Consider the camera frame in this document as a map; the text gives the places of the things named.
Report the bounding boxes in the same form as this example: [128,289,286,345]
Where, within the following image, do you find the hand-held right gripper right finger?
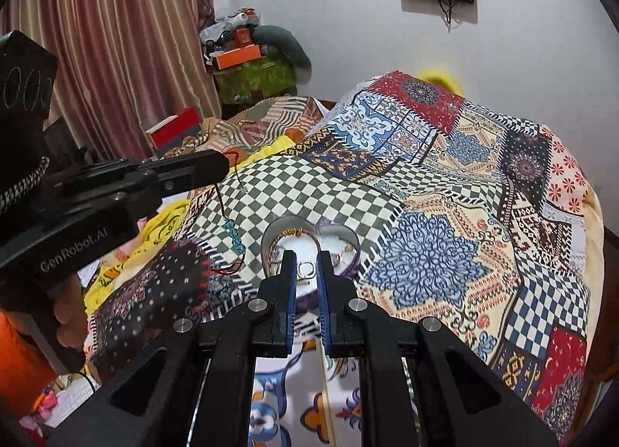
[315,251,562,447]

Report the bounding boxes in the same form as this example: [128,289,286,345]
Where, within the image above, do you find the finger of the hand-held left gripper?
[140,149,230,196]

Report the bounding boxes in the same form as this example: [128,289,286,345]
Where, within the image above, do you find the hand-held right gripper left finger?
[46,250,298,447]

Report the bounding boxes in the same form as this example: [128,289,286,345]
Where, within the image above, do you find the heart-shaped purple tin box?
[260,216,363,315]

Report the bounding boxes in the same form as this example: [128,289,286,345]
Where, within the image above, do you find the red cord teal bead bracelet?
[205,149,248,278]

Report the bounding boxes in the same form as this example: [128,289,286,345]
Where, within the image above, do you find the person's left hand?
[53,275,91,348]

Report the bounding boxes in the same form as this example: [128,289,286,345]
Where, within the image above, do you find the red box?
[145,107,201,150]

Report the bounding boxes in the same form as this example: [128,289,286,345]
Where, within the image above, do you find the yellow printed cloth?
[84,200,190,313]

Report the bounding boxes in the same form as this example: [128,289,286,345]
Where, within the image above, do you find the brown striped patchwork blanket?
[164,96,334,162]

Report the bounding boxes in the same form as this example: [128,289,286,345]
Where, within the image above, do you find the long orange box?
[215,45,264,70]

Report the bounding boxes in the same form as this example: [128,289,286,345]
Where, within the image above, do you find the striped curtain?
[0,0,223,168]

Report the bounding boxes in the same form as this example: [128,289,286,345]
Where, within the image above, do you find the pile of small household things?
[200,9,262,59]

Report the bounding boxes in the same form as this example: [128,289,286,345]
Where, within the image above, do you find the colourful patchwork blanket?
[87,70,605,447]

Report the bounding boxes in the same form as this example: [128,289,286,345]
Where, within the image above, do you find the dark green cushion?
[251,25,313,82]

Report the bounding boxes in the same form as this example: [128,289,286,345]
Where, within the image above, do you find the yellow pillow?
[418,69,462,91]

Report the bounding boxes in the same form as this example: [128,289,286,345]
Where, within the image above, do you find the orange beaded bracelet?
[271,228,320,254]

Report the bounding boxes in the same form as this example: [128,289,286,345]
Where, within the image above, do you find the braided black white cable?
[0,154,51,218]

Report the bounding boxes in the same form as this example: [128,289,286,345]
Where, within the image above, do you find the black monitor cable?
[438,0,460,31]

